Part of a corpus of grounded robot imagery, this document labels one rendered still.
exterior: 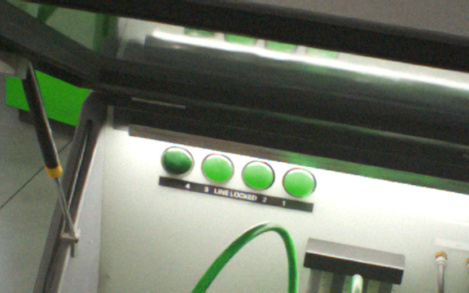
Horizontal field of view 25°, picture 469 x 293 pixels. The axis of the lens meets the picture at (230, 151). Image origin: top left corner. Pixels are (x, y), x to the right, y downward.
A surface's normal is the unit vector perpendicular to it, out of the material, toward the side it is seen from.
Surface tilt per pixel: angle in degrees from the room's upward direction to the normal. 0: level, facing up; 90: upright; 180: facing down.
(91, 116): 43
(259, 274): 90
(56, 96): 90
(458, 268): 90
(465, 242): 90
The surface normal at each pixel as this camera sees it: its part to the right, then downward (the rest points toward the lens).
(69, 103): -0.41, 0.40
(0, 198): 0.10, -0.87
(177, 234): -0.18, 0.46
